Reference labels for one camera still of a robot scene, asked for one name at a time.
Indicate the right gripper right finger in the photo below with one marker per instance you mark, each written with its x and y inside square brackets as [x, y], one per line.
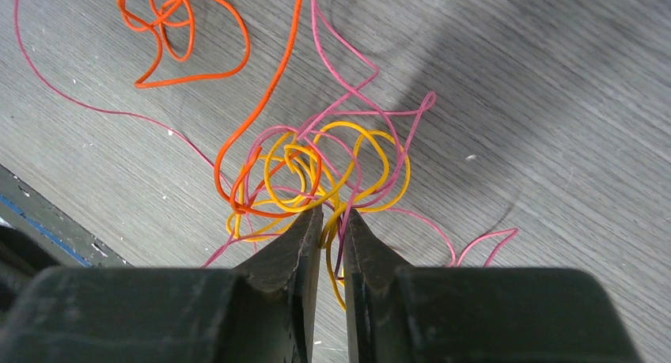
[397, 312]

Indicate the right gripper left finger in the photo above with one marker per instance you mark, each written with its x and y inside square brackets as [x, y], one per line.
[262, 310]

